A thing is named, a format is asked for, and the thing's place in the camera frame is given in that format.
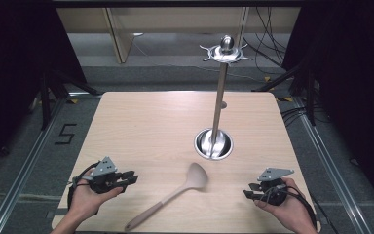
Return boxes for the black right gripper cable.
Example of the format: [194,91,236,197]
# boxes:
[262,184,340,234]

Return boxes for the light wooden cabinet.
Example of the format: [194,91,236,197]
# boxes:
[56,7,302,64]

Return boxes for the metal utensil rack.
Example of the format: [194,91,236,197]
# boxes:
[193,34,254,162]

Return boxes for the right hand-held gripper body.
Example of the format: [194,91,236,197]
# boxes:
[256,167,295,207]

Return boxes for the person's right hand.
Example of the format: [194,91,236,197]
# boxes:
[253,176,310,229]

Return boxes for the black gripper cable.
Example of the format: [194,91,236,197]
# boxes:
[262,184,340,234]
[66,161,102,216]

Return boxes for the black curtain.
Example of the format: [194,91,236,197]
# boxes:
[0,0,88,178]
[281,0,374,209]

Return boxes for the black tripod stand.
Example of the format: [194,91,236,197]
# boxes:
[28,62,102,132]
[252,59,319,127]

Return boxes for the grey spatula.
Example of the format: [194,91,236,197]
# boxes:
[124,162,209,233]

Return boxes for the metal floor rail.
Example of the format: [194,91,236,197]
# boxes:
[276,96,374,234]
[0,92,102,234]

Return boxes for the black floor cables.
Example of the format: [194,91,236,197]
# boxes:
[280,104,330,128]

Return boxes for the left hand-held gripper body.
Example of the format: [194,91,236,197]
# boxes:
[88,156,129,195]

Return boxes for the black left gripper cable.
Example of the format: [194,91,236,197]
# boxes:
[66,161,102,216]

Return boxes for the bundle of black hanging cables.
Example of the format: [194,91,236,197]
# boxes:
[243,6,291,70]

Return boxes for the person's left hand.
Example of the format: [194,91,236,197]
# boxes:
[67,169,125,226]

